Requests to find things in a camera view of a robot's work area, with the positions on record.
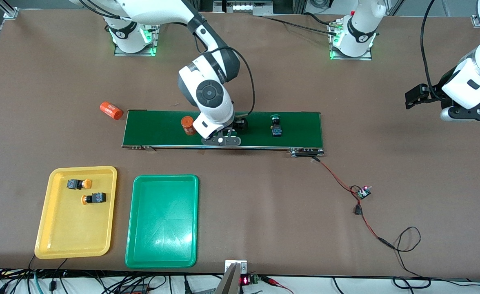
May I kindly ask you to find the orange cylinder marked 4680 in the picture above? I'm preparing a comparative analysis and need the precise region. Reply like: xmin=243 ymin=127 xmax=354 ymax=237
xmin=100 ymin=101 xmax=124 ymax=120
xmin=181 ymin=116 xmax=196 ymax=136

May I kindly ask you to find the yellow cap push button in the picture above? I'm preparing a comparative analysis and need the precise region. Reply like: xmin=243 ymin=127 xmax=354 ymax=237
xmin=81 ymin=193 xmax=107 ymax=205
xmin=67 ymin=178 xmax=93 ymax=191

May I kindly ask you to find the green belt conveyor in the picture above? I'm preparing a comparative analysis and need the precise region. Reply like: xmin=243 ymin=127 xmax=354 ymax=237
xmin=122 ymin=109 xmax=325 ymax=158

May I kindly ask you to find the green plastic tray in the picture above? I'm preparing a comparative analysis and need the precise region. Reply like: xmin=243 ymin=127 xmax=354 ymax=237
xmin=125 ymin=174 xmax=200 ymax=269

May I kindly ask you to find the grey equipment with white label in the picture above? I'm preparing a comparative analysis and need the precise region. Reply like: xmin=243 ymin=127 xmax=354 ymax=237
xmin=213 ymin=0 xmax=274 ymax=16

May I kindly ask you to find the red clip lead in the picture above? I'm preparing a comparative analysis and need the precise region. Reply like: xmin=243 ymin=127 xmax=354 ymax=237
xmin=260 ymin=276 xmax=294 ymax=294

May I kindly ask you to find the yellow plastic tray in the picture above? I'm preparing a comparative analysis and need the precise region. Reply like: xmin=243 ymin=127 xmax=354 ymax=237
xmin=34 ymin=166 xmax=118 ymax=260

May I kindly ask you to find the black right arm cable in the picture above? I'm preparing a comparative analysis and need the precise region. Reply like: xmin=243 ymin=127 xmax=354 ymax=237
xmin=224 ymin=46 xmax=256 ymax=120

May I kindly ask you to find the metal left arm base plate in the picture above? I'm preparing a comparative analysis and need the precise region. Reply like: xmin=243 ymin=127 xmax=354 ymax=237
xmin=329 ymin=18 xmax=373 ymax=61

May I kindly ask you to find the red and black wire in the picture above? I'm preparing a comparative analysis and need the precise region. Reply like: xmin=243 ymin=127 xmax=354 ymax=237
xmin=311 ymin=156 xmax=396 ymax=249

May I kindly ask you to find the black table cable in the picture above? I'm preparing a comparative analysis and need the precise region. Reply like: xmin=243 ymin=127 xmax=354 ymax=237
xmin=260 ymin=12 xmax=339 ymax=36

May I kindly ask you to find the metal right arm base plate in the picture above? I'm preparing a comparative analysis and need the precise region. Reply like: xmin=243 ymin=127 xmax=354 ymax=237
xmin=113 ymin=24 xmax=161 ymax=57

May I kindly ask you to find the thin black looped cable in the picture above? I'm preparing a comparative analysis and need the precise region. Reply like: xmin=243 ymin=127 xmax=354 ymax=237
xmin=387 ymin=227 xmax=480 ymax=288

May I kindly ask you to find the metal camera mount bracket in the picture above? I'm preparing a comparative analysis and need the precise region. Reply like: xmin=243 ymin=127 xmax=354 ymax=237
xmin=213 ymin=260 xmax=249 ymax=294

